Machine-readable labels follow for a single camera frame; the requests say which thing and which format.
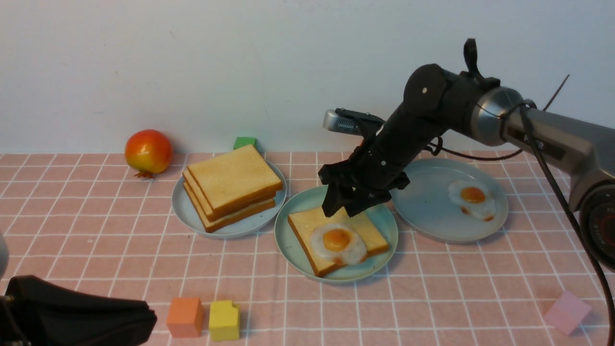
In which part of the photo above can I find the fried egg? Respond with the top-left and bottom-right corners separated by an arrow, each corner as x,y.
309,224 -> 368,265
448,180 -> 496,222

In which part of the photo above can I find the toast slice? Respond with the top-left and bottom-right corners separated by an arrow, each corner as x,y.
182,170 -> 265,221
186,146 -> 283,215
288,208 -> 389,277
182,181 -> 277,235

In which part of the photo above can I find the light blue bread plate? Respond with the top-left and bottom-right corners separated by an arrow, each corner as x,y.
171,161 -> 289,239

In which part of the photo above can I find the grey blue egg plate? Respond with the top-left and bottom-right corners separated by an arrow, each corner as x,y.
392,159 -> 509,244

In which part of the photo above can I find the orange cube block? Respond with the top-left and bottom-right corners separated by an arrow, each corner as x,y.
166,297 -> 204,339

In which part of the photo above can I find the pink cube block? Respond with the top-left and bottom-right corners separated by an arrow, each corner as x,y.
544,291 -> 592,336

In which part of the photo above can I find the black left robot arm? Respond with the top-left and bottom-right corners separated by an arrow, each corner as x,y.
0,274 -> 158,346

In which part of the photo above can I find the pink checked tablecloth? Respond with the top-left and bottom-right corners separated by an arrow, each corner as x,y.
0,153 -> 608,346

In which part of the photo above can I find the green cube block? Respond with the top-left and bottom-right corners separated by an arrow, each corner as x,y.
233,136 -> 257,150

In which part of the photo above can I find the teal centre plate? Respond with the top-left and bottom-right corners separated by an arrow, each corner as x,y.
274,186 -> 399,284

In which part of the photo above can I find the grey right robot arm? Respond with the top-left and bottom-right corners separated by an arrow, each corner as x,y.
319,64 -> 615,270

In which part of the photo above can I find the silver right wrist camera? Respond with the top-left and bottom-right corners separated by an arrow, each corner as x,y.
322,108 -> 386,138

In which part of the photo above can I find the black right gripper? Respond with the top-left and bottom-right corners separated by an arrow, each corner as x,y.
319,108 -> 444,218

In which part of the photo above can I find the yellow notched block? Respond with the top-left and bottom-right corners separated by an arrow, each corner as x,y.
209,300 -> 240,342

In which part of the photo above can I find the red yellow pomegranate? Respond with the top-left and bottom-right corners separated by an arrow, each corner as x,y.
124,129 -> 174,179

